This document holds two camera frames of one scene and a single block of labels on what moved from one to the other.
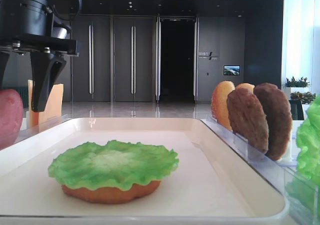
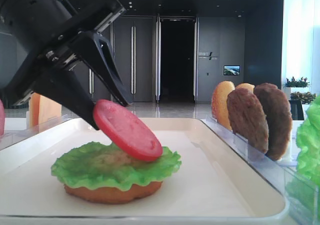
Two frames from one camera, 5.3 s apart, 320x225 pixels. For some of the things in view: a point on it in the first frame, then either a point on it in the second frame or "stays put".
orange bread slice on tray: [111, 195] stays put
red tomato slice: [11, 116] → [127, 131]
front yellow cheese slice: [52, 115] stays put
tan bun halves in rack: [219, 106] stays put
